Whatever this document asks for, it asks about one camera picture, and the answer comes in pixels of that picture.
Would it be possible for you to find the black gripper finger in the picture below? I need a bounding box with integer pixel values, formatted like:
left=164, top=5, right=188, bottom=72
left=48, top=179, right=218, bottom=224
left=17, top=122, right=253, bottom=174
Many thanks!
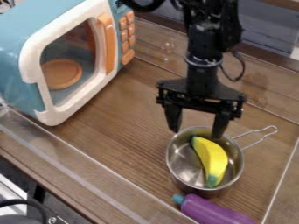
left=210, top=112, right=229, bottom=139
left=164, top=104, right=182, bottom=133

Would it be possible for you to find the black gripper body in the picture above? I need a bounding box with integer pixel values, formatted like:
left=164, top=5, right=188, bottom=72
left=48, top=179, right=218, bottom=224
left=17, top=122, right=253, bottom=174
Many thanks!
left=156, top=65, right=245, bottom=120

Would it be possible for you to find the yellow toy banana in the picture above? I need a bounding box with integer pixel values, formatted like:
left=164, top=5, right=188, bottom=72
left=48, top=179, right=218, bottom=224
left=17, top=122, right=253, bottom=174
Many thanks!
left=190, top=136, right=228, bottom=188

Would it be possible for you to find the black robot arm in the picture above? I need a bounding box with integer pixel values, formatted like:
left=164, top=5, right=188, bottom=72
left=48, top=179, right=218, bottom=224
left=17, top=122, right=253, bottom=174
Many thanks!
left=120, top=0, right=245, bottom=139

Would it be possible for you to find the blue grey sofa background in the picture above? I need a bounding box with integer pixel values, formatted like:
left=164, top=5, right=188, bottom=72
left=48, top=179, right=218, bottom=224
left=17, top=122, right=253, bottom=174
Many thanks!
left=132, top=0, right=299, bottom=57

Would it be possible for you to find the orange microwave turntable plate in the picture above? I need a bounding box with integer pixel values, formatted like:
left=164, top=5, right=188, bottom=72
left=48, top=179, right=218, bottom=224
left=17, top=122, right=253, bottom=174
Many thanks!
left=41, top=59, right=82, bottom=90

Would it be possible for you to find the purple toy eggplant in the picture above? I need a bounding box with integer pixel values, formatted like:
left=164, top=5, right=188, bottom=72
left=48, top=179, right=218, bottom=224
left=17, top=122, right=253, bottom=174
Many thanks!
left=172, top=193, right=256, bottom=224

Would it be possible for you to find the blue toy microwave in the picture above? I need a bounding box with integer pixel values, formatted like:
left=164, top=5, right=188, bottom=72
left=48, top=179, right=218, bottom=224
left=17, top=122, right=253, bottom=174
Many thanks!
left=0, top=0, right=136, bottom=126

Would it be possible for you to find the silver pot with wire handle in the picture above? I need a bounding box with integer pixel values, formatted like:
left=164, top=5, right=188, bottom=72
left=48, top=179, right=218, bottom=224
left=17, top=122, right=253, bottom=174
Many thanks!
left=165, top=125, right=277, bottom=198

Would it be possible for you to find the black cable bottom left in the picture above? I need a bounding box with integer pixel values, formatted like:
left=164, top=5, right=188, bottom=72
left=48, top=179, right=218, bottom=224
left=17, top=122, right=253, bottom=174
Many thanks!
left=0, top=198, right=48, bottom=224

